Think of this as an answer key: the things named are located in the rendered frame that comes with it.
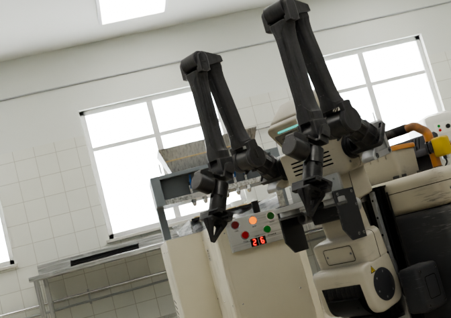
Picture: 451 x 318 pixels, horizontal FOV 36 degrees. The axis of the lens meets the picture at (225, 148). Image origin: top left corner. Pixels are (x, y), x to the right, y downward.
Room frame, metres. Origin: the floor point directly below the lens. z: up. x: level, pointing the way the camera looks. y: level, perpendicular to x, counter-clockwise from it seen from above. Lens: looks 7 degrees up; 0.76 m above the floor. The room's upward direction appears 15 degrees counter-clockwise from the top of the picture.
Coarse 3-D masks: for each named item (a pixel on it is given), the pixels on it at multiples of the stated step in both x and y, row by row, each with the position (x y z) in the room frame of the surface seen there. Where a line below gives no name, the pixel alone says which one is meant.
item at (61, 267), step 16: (304, 208) 6.18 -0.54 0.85; (144, 240) 6.62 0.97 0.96; (160, 240) 6.64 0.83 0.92; (80, 256) 6.51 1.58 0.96; (112, 256) 5.89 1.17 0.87; (128, 256) 6.07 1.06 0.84; (48, 272) 5.80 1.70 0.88; (64, 272) 5.82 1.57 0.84; (48, 288) 6.40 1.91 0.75; (48, 304) 6.40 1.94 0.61
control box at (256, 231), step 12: (252, 216) 2.99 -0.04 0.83; (264, 216) 3.00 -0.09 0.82; (276, 216) 3.01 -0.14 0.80; (228, 228) 2.97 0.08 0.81; (240, 228) 2.98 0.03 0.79; (252, 228) 2.99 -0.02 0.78; (276, 228) 3.00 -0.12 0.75; (240, 240) 2.98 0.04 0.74; (264, 240) 2.99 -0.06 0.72; (276, 240) 3.00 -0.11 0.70
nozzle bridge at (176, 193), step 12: (276, 156) 3.75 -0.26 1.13; (192, 168) 3.68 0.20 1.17; (204, 168) 3.69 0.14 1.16; (156, 180) 3.65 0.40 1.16; (168, 180) 3.75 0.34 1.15; (180, 180) 3.75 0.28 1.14; (228, 180) 3.79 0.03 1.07; (240, 180) 3.80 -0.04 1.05; (252, 180) 3.76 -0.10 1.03; (156, 192) 3.65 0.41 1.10; (168, 192) 3.74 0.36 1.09; (180, 192) 3.75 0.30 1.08; (156, 204) 3.65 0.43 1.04; (168, 204) 3.69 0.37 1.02; (180, 204) 3.88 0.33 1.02; (288, 204) 3.86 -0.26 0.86; (168, 228) 3.76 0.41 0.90
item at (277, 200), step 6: (276, 192) 3.00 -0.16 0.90; (282, 192) 3.01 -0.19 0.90; (270, 198) 3.15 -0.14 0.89; (276, 198) 3.04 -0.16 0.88; (282, 198) 3.01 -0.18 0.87; (258, 204) 3.48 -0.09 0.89; (264, 204) 3.33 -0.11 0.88; (270, 204) 3.19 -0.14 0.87; (276, 204) 3.07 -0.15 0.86; (282, 204) 3.01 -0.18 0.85; (246, 210) 3.90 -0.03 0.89; (252, 210) 3.71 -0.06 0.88; (264, 210) 3.37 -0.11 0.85; (234, 216) 4.42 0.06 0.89; (240, 216) 4.18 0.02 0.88
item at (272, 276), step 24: (216, 240) 3.01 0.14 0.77; (216, 264) 3.27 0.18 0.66; (240, 264) 3.00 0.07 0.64; (264, 264) 3.02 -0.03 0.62; (288, 264) 3.04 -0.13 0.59; (216, 288) 3.59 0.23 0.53; (240, 288) 3.00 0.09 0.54; (264, 288) 3.02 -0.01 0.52; (288, 288) 3.03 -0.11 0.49; (240, 312) 3.00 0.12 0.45; (264, 312) 3.01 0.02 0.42; (288, 312) 3.03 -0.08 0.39; (312, 312) 3.04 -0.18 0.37
